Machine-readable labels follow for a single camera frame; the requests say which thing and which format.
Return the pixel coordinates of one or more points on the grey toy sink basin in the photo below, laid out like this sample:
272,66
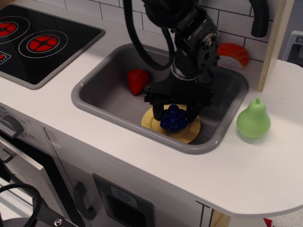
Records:
105,93

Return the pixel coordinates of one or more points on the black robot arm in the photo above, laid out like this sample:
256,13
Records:
196,54

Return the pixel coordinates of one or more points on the salmon sushi toy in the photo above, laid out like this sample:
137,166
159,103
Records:
232,56

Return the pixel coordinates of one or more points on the blue toy blueberries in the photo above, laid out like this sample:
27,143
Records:
173,119

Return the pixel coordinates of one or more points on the black toy stove top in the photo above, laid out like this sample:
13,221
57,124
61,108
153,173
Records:
35,47

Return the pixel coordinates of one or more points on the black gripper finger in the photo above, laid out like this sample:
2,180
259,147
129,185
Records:
157,109
192,111

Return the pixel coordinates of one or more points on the green toy pear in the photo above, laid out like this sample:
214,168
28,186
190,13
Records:
254,122

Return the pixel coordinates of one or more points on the wooden side panel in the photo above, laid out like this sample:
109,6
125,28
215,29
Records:
277,34

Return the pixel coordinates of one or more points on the yellow toy plate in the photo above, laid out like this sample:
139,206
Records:
186,135

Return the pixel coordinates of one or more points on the red toy strawberry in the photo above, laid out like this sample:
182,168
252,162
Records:
137,79

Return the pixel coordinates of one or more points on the dark grey toy faucet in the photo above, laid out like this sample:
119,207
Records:
260,23

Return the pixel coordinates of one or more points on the grey oven door handle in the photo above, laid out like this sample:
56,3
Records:
6,155

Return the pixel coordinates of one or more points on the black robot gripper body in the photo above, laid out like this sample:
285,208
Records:
172,90

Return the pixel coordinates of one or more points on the grey oven knob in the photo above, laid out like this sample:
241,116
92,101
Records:
10,126

